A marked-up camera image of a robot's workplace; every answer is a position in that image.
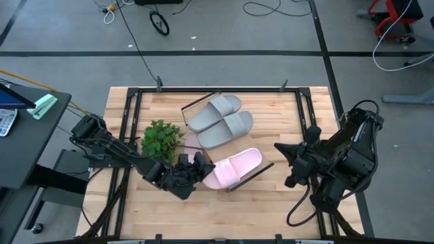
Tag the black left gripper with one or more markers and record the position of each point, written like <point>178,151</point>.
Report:
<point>184,193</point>

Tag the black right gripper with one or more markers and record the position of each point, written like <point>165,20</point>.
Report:
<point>308,162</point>

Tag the pink rubber slide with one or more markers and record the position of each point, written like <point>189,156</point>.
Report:
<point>237,166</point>
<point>194,142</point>

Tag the grey rubber slide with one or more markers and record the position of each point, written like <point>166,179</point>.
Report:
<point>217,112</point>
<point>227,130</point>

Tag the wooden shelf with black ends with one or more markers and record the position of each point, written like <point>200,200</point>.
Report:
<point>237,144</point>

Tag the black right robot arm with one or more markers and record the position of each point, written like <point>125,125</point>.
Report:
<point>359,152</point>

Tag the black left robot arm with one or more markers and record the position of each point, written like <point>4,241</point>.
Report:
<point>115,149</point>

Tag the green artificial plant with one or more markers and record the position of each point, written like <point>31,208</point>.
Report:
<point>159,142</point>

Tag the silver mounting plate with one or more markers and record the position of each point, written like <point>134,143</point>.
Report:
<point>313,242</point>
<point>125,242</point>

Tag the grey desk foot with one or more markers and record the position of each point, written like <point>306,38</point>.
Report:
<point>407,99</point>

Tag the grey desk leg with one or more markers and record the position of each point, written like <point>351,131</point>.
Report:
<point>420,59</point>

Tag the mint green stapler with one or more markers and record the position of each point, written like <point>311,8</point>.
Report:
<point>42,105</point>

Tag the red and black cart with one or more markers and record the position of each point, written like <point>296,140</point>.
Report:
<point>393,13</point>

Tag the black side desk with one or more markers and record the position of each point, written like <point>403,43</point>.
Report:
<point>17,162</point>

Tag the yellow plug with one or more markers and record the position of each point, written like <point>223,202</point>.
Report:
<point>111,7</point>

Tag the white calculator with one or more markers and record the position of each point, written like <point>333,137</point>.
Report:
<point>6,122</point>

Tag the black monitor with blue screen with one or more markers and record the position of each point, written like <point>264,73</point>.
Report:
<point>10,98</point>

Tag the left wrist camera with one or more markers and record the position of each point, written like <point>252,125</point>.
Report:
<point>180,176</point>

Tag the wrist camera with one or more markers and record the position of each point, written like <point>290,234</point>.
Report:
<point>312,135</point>
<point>180,176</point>

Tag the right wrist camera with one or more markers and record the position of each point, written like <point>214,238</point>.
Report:
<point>312,135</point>

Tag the black frame clamp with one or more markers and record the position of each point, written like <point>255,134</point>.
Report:
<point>159,84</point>
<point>283,86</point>
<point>158,239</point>
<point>278,239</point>

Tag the black aluminium table frame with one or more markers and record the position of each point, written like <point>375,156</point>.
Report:
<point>244,89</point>

